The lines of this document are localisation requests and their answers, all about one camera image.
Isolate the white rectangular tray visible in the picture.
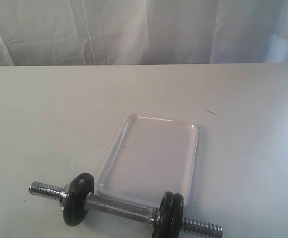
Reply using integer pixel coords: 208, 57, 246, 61
95, 114, 199, 207

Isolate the chrome threaded dumbbell bar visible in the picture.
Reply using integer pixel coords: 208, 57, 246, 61
29, 181, 223, 238

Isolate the black weight plate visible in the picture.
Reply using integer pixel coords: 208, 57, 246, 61
166, 193, 184, 238
63, 173, 94, 227

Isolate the silver collar nut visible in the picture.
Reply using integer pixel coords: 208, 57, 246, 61
59, 190, 69, 207

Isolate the black weight plate end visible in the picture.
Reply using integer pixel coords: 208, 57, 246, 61
152, 191, 174, 238

